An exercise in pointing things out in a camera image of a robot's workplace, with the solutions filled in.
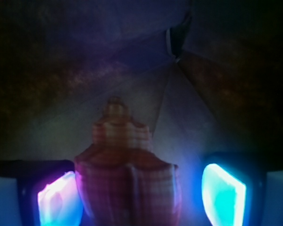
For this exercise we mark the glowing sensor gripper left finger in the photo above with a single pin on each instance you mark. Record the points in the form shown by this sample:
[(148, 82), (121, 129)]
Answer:
[(39, 193)]

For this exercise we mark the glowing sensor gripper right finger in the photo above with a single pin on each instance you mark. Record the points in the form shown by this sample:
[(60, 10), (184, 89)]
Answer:
[(243, 189)]

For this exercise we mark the orange conch shell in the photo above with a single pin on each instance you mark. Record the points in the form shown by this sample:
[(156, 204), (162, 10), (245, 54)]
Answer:
[(120, 180)]

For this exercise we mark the crumpled brown paper bag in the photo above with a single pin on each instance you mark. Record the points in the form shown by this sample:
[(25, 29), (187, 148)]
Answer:
[(61, 60)]

